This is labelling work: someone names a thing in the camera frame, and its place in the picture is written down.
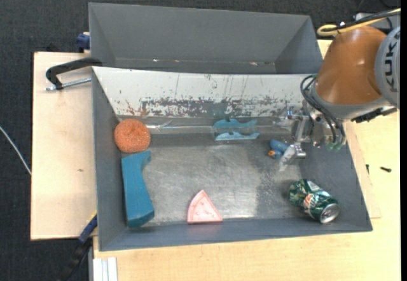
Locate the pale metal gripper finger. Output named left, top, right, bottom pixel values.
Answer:
left=273, top=109, right=302, bottom=128
left=279, top=144, right=307, bottom=172

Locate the small blue and orange toy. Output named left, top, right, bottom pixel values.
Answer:
left=268, top=139, right=291, bottom=159

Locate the crushed green drink can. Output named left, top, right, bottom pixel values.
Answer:
left=288, top=178, right=341, bottom=225

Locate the light blue toy whale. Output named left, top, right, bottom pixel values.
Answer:
left=213, top=129, right=261, bottom=142

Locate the grey metal bin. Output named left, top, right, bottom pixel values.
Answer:
left=88, top=2, right=373, bottom=252

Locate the pink toy watermelon slice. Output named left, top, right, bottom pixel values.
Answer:
left=186, top=189, right=224, bottom=224

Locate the orange scouring ball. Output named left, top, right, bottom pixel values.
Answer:
left=114, top=118, right=152, bottom=154

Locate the teal flat block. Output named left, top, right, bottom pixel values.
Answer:
left=120, top=150, right=156, bottom=229

